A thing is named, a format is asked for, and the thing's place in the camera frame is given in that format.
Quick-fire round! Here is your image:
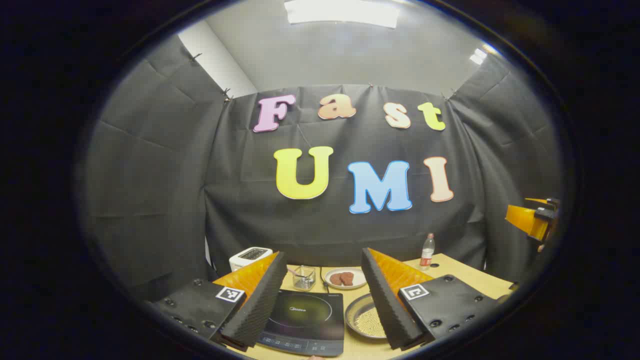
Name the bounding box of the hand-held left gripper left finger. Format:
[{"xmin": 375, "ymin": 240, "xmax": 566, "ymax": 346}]
[{"xmin": 152, "ymin": 251, "xmax": 288, "ymax": 352}]

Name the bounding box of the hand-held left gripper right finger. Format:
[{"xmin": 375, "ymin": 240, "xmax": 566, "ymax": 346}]
[{"xmin": 361, "ymin": 247, "xmax": 501, "ymax": 351}]

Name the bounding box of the stainless steel pot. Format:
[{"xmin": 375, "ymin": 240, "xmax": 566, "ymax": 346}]
[{"xmin": 345, "ymin": 293, "xmax": 392, "ymax": 341}]

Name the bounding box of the black induction cooktop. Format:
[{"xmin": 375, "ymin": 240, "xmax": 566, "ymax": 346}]
[{"xmin": 257, "ymin": 289, "xmax": 346, "ymax": 357}]

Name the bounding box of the pile of soybeans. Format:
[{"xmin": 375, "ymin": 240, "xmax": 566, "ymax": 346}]
[{"xmin": 359, "ymin": 307, "xmax": 389, "ymax": 337}]

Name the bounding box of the white oval plate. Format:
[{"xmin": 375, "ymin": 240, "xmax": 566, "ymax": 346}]
[{"xmin": 324, "ymin": 267, "xmax": 368, "ymax": 291}]

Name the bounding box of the white toaster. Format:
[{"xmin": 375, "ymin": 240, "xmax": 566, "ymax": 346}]
[{"xmin": 229, "ymin": 247, "xmax": 274, "ymax": 272}]

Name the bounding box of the clear plastic water bottle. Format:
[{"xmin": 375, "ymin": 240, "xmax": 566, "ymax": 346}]
[{"xmin": 419, "ymin": 233, "xmax": 436, "ymax": 272}]

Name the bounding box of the black backdrop cloth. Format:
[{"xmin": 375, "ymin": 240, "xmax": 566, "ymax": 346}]
[{"xmin": 82, "ymin": 35, "xmax": 563, "ymax": 301}]

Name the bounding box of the ceiling light panel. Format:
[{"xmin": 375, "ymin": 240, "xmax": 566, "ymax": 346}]
[{"xmin": 284, "ymin": 0, "xmax": 401, "ymax": 29}]

